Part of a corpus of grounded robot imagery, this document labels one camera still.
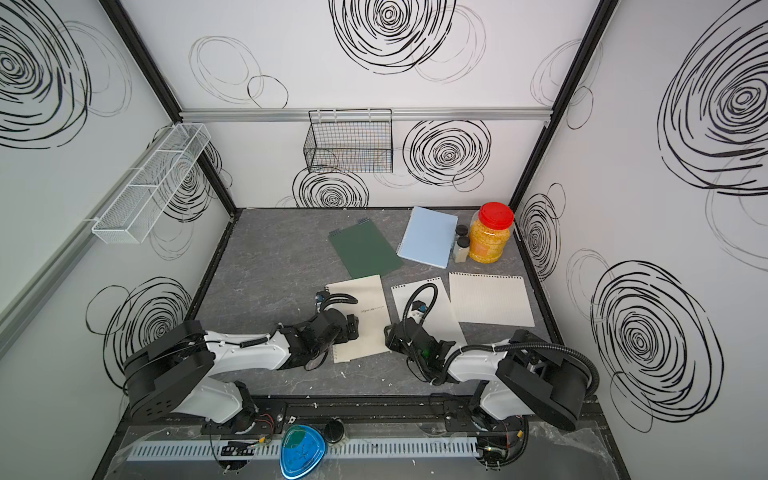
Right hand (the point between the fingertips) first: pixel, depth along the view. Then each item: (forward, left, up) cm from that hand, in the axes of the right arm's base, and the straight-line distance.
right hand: (386, 335), depth 86 cm
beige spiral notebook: (+3, +4, 0) cm, 5 cm away
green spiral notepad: (+33, +10, -2) cm, 34 cm away
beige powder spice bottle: (+28, -24, +5) cm, 38 cm away
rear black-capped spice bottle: (+35, -25, +8) cm, 43 cm away
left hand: (+3, +11, 0) cm, 11 cm away
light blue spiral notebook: (+41, -15, -4) cm, 44 cm away
